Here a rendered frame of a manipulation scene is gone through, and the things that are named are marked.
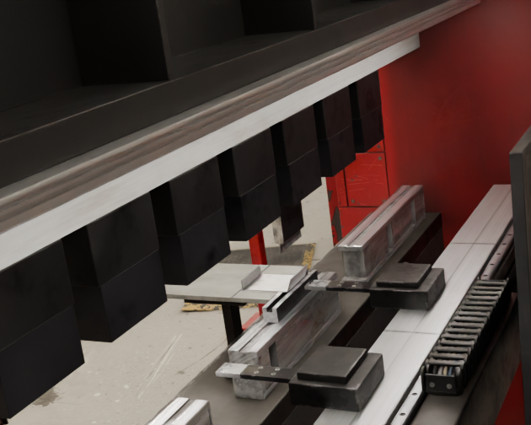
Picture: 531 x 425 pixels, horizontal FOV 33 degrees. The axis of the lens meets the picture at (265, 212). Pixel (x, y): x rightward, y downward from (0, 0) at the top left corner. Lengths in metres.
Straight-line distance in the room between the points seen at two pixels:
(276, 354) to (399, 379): 0.33
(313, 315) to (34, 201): 1.12
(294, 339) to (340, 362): 0.37
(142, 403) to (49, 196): 2.92
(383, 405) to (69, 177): 0.70
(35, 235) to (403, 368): 0.65
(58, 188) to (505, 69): 1.79
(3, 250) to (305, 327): 0.87
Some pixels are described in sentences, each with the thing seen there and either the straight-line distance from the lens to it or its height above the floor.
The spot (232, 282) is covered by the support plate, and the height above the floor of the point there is 1.00.
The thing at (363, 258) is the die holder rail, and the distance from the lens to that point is 2.09.
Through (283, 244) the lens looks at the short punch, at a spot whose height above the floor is 1.09.
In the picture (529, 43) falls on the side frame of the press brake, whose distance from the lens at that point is 2.42.
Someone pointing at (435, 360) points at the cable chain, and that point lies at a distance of 1.35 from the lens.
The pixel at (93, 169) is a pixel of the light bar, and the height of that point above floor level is 1.47.
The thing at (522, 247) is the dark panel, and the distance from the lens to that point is 1.28.
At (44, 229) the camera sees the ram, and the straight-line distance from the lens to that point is 1.09.
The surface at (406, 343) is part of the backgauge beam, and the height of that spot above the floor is 0.98.
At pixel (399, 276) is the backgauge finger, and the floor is 1.03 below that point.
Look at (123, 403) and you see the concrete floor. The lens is 3.71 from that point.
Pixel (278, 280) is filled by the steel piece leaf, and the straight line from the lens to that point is 1.82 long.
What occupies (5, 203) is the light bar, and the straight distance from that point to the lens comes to 0.74.
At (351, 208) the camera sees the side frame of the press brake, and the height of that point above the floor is 0.88.
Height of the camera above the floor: 1.64
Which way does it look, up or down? 16 degrees down
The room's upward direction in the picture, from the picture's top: 8 degrees counter-clockwise
